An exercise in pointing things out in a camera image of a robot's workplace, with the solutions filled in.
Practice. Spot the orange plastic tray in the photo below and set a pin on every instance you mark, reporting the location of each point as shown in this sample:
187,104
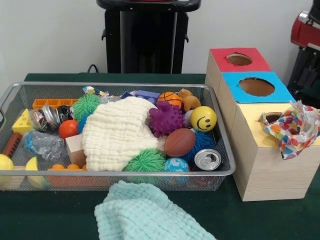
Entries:
50,103

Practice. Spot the silver drink can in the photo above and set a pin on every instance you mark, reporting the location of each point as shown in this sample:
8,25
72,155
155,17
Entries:
207,159

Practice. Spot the plain yellow ball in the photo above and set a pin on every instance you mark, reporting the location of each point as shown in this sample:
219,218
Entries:
6,162

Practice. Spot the cream knitted cloth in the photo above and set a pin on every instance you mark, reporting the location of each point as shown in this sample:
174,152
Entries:
117,135

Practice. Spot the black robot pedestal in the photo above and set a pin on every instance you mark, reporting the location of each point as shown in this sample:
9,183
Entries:
145,40

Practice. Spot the wooden box with three holes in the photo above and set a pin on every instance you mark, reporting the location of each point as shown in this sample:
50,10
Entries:
260,165

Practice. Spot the orange toy brick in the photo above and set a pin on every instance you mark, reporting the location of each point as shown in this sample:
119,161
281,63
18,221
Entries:
67,168

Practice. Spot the purple spiky ball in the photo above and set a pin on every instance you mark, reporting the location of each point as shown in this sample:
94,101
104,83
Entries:
167,120

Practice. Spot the brown toy football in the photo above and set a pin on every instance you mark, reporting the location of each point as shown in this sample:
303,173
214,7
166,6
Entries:
179,142

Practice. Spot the orange toy basketball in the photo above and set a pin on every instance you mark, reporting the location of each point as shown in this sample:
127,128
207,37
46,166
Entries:
170,98

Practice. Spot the green spiky ball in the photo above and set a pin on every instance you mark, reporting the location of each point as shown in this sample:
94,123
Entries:
86,106
145,162

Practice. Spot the yellow smiley face ball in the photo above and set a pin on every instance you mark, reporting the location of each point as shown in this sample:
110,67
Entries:
203,119

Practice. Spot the white multicolour print cloth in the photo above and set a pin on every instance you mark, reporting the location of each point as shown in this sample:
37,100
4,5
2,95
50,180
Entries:
295,130

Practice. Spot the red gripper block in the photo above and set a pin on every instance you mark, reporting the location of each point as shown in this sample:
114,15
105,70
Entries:
306,32

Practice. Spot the yellow cheese wedge toy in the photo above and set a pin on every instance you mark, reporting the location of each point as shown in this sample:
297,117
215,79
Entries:
22,124

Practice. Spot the mint green knitted cloth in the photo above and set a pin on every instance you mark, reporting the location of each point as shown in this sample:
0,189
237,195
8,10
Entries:
145,212

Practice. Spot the plain wooden block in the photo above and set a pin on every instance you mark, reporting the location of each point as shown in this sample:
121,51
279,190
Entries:
76,150

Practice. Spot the red ball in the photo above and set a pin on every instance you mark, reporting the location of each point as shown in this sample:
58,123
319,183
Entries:
68,129

